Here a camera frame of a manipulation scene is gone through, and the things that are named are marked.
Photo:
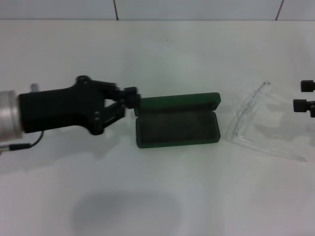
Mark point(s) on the green glasses case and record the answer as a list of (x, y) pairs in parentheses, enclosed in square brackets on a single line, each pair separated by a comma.
[(177, 103)]

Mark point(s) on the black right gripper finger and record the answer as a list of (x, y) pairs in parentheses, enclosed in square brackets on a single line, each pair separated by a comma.
[(301, 106), (307, 86)]

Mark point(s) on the clear plastic glasses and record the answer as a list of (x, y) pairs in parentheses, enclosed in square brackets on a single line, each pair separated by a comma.
[(243, 139)]

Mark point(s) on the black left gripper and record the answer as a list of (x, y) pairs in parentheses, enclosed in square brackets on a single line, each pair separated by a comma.
[(56, 108)]

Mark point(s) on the silver left gripper connector stub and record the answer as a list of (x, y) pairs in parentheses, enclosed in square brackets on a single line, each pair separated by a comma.
[(35, 88)]

